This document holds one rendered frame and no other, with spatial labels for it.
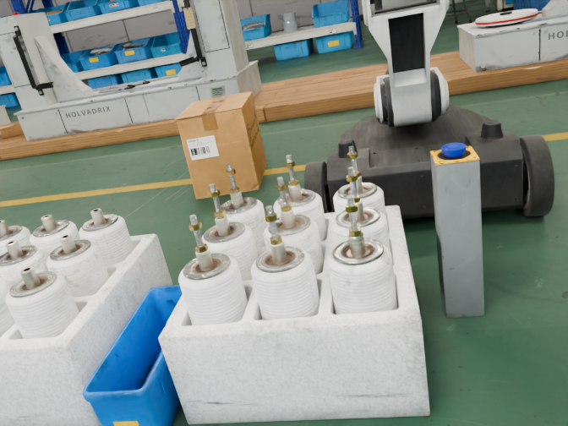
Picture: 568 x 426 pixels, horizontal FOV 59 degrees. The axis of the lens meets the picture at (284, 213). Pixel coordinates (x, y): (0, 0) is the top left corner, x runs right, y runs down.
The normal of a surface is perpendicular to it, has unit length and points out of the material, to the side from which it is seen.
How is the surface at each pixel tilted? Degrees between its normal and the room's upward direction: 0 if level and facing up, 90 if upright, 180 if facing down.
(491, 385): 0
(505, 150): 45
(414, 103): 106
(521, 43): 90
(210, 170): 89
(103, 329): 90
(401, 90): 120
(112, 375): 88
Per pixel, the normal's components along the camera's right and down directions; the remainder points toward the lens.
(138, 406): -0.12, 0.45
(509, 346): -0.18, -0.90
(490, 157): -0.25, -0.33
